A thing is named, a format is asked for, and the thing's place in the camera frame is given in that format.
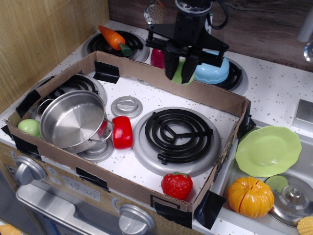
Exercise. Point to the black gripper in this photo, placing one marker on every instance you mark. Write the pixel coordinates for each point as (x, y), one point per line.
(187, 38)

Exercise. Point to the light green toy broccoli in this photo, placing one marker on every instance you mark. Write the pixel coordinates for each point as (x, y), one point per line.
(177, 78)

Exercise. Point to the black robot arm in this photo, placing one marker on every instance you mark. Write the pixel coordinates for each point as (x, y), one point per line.
(193, 5)

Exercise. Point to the stainless steel pot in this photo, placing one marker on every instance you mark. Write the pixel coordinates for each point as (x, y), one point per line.
(75, 121)

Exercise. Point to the steel pot lid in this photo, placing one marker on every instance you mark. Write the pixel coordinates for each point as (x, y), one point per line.
(293, 199)

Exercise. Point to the dark red toy vegetable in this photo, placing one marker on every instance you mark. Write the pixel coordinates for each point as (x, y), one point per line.
(157, 58)

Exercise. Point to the light blue plastic bowl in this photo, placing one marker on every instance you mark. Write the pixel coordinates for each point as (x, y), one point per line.
(210, 74)

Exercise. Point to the hanging grey spatula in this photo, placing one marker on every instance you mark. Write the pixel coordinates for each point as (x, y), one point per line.
(208, 27)

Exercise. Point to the hanging metal strainer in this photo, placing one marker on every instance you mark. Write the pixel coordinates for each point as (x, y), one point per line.
(155, 12)

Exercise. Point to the orange toy carrot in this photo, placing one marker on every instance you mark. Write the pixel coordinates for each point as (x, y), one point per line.
(115, 40)

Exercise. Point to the silver centre stove knob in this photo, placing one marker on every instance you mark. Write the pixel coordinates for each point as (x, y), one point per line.
(128, 106)

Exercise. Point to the silver stove knob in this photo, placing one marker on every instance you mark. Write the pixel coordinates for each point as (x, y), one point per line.
(99, 152)
(128, 106)

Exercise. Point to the front right black burner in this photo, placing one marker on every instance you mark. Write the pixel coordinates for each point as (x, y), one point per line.
(176, 139)

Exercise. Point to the cardboard fence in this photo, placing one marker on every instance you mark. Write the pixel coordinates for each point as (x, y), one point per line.
(122, 171)

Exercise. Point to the red toy pepper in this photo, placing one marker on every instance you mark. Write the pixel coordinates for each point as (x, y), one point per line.
(122, 133)

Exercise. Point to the front left black burner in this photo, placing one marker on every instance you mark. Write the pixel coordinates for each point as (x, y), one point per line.
(75, 83)

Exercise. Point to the silver front stove knob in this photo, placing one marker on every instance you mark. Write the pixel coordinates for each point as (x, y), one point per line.
(99, 152)

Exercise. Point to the green plastic plate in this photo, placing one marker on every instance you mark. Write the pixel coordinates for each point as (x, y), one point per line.
(268, 151)

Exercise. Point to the red toy strawberry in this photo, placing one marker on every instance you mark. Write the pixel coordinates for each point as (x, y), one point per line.
(177, 185)

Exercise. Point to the silver faucet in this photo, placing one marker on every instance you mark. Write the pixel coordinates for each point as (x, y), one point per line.
(304, 35)

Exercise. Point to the orange toy pumpkin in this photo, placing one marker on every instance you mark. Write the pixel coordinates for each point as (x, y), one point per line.
(250, 197)

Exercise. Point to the green toy apple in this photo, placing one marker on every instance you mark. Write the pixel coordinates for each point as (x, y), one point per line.
(31, 127)

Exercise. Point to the oven clock display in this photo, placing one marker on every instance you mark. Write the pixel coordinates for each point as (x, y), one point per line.
(82, 189)

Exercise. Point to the right oven knob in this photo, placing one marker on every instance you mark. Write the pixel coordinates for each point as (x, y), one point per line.
(134, 220)

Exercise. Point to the oven knob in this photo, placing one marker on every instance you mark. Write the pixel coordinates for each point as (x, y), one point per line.
(28, 171)
(134, 220)

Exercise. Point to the left oven knob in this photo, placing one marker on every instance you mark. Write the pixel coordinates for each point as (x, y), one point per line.
(28, 171)

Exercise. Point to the yellow toy corn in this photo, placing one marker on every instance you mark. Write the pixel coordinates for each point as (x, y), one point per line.
(305, 226)

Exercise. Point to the orange toy at corner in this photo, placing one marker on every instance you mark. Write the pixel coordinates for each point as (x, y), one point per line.
(7, 229)

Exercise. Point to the silver oven door handle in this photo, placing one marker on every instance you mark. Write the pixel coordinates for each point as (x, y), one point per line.
(63, 214)

